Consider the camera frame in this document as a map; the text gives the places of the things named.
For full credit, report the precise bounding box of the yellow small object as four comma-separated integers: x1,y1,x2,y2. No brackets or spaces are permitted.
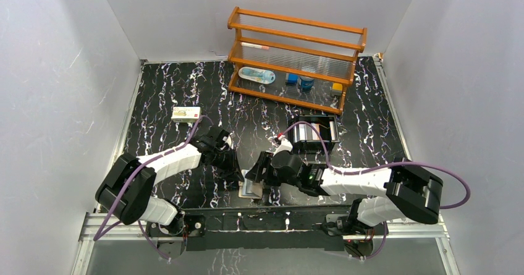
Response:
331,83,344,97

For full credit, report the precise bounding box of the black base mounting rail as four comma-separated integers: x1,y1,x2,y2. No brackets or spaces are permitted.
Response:
146,204,384,254

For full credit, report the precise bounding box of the blue white round jar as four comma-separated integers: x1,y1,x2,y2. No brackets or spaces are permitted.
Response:
298,75,315,91

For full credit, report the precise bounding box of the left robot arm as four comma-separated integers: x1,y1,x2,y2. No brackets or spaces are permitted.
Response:
95,126,243,235

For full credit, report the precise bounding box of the beige card holder wallet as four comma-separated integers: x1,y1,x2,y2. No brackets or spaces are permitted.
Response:
238,179,263,199

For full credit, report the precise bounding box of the small white cardboard box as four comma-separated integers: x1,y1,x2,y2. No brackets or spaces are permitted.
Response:
171,106,201,123

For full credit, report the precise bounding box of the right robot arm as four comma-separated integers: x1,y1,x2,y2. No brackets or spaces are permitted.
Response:
239,151,443,234

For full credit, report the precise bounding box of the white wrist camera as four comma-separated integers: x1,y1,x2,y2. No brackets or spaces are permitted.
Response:
273,137,293,155
221,136,232,151

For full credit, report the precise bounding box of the aluminium frame rail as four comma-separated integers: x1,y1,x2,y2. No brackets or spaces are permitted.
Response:
80,210,449,240

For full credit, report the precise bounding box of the black card box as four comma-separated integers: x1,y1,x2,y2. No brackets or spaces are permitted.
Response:
287,115,340,154

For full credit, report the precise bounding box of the stack of cards in box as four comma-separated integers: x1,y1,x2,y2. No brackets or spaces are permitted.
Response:
293,122,339,142

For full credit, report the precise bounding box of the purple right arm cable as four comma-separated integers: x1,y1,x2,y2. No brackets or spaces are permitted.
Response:
278,121,471,261

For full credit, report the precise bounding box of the blue small box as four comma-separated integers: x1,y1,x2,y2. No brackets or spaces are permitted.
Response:
285,73,298,85

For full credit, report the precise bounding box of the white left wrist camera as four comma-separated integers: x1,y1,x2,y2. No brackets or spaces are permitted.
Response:
221,136,232,151

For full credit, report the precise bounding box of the white pink marker pen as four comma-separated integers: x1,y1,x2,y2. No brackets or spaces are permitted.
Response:
241,42,269,50

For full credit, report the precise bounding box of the orange wooden shelf rack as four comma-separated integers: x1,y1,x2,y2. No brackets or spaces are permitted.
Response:
227,7,368,114

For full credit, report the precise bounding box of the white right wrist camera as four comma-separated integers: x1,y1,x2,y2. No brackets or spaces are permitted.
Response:
273,137,293,155

